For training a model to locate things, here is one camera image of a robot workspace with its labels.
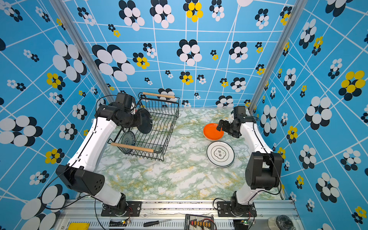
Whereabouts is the black plate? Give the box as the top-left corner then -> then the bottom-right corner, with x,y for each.
137,108 -> 153,134

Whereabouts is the orange plate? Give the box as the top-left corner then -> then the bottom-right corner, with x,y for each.
203,123 -> 224,141

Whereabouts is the white plate green rim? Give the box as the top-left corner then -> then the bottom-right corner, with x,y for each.
206,141 -> 235,168

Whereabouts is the black wire dish rack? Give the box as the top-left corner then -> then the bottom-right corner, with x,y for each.
108,89 -> 179,161

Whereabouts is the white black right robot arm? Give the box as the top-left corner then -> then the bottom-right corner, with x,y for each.
217,106 -> 282,217

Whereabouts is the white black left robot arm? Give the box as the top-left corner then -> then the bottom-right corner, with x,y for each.
56,93 -> 142,216

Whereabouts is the blue patterned grey plate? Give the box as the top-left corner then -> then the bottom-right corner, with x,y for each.
119,131 -> 136,146

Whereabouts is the black terminal board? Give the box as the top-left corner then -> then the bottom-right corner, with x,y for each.
184,214 -> 217,230

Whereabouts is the clear plastic container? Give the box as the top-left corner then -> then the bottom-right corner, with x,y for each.
267,215 -> 295,230

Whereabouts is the yellow box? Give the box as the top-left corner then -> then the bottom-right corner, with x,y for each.
68,223 -> 90,230

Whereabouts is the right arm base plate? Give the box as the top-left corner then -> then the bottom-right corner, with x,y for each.
217,201 -> 257,218

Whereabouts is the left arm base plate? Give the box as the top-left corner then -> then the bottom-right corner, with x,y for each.
101,201 -> 142,217

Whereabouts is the black handled screwdriver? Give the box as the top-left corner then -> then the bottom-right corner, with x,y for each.
143,219 -> 172,227

